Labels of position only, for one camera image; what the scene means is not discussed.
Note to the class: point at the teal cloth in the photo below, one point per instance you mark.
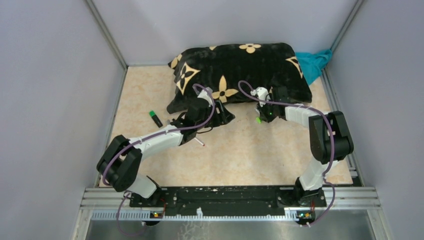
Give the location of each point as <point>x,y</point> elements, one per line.
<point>312,64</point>

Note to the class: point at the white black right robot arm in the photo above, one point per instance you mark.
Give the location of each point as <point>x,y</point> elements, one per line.
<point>330,139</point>

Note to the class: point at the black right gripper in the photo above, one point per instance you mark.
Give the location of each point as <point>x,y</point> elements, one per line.
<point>263,116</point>

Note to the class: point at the black marker with green tip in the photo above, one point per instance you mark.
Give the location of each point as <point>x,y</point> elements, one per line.
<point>155,119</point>

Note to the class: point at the black pillow with beige flowers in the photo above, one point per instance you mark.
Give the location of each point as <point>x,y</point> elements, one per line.
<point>221,67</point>

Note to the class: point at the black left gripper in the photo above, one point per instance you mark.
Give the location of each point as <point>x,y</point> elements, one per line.
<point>218,112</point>

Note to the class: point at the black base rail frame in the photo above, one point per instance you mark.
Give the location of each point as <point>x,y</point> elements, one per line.
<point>262,203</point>

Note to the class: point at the white marker with red tip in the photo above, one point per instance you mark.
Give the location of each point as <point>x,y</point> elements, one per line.
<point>200,142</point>

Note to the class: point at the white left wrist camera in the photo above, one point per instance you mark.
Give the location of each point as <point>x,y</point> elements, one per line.
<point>205,94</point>

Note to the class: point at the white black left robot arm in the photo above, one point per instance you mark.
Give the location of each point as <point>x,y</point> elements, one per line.
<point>119,164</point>

